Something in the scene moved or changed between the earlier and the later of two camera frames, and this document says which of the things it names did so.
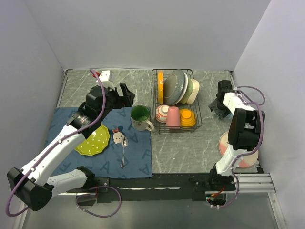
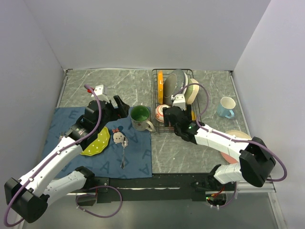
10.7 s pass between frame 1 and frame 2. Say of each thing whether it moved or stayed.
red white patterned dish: stayed
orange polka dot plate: stayed
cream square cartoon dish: stayed
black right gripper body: moved
